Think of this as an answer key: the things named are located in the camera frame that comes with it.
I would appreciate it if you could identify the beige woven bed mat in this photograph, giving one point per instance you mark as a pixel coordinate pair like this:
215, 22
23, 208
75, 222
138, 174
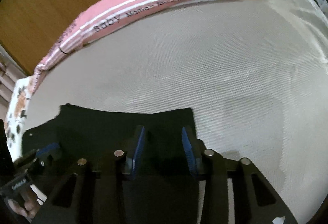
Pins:
253, 71

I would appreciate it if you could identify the person's left hand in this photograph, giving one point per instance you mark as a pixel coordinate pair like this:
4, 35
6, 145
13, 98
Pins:
30, 207

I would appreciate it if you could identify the black pants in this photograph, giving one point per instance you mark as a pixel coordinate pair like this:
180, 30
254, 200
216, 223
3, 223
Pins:
92, 134

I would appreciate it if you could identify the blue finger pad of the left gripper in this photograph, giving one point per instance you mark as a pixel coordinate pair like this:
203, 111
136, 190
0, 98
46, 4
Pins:
47, 149

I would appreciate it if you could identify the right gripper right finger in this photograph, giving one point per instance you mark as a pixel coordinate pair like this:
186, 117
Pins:
188, 150

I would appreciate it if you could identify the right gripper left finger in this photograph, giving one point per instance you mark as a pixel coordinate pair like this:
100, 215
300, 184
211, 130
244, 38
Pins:
138, 151

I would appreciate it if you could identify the white floral bedsheet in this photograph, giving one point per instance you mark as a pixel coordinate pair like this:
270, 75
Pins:
16, 116

